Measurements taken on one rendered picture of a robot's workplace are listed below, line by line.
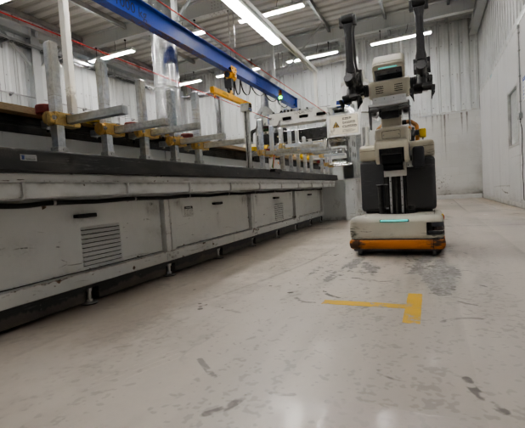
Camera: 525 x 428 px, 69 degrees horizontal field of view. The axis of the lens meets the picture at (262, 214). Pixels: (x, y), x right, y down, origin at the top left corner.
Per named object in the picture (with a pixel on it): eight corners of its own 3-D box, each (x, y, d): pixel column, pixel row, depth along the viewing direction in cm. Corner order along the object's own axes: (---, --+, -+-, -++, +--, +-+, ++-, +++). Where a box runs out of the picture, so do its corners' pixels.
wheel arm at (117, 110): (128, 116, 144) (127, 104, 143) (121, 115, 140) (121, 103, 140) (48, 131, 161) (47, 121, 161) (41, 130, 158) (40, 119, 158)
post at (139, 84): (151, 173, 198) (144, 79, 196) (147, 173, 195) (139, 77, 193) (146, 174, 200) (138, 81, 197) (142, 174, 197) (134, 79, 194)
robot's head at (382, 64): (375, 76, 279) (372, 56, 270) (405, 70, 271) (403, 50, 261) (373, 86, 270) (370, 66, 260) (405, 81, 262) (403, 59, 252)
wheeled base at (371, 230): (364, 239, 337) (363, 211, 336) (444, 238, 311) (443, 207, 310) (348, 251, 276) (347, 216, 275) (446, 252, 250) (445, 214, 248)
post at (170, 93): (180, 173, 221) (174, 89, 219) (177, 173, 218) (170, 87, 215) (175, 174, 223) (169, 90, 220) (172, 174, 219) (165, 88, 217)
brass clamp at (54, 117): (81, 127, 158) (81, 115, 158) (52, 123, 146) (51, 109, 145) (71, 129, 160) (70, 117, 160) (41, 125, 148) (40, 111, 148)
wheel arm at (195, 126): (201, 131, 189) (200, 121, 189) (197, 130, 186) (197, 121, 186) (132, 141, 207) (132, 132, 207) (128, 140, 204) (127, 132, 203)
